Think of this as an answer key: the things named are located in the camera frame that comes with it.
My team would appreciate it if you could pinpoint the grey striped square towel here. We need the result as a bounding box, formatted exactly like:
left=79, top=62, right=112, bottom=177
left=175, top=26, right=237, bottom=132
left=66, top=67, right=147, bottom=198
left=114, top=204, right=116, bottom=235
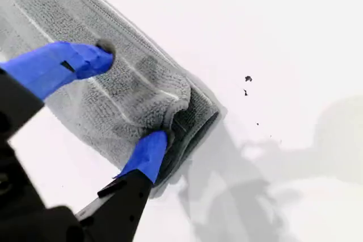
left=0, top=0, right=227, bottom=194

